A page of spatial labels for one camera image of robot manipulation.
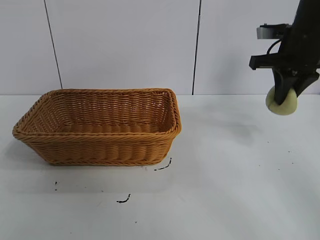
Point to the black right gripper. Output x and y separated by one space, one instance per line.
300 45

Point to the pale yellow egg yolk pastry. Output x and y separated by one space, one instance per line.
287 107

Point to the brown woven wicker basket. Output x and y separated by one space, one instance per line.
100 147

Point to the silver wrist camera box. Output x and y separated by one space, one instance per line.
271 31

